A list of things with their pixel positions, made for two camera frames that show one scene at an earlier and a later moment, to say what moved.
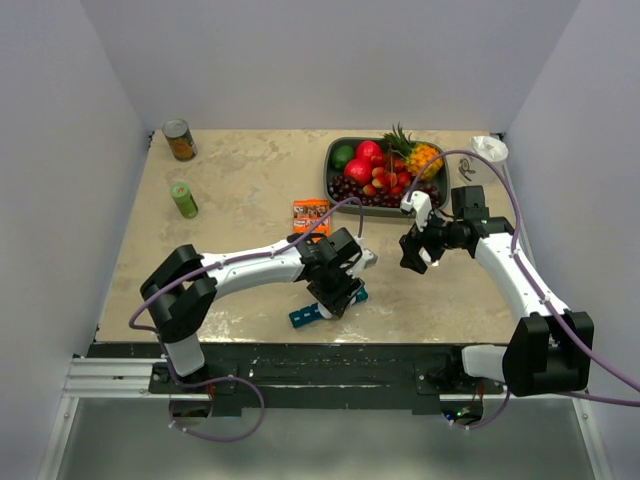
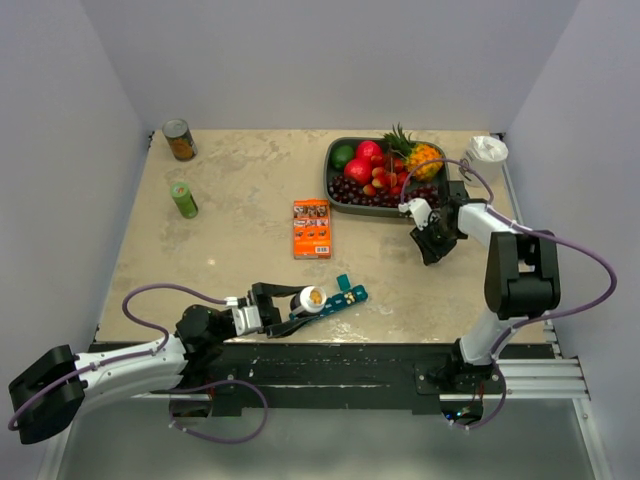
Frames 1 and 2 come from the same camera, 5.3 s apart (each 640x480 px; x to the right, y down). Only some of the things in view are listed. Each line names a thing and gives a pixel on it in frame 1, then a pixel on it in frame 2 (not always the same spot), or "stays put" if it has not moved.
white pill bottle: (324, 311) to (310, 299)
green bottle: (182, 195) stays put
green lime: (340, 156) stays put
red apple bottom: (359, 170) stays put
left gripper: (336, 302) to (261, 294)
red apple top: (368, 149) stays put
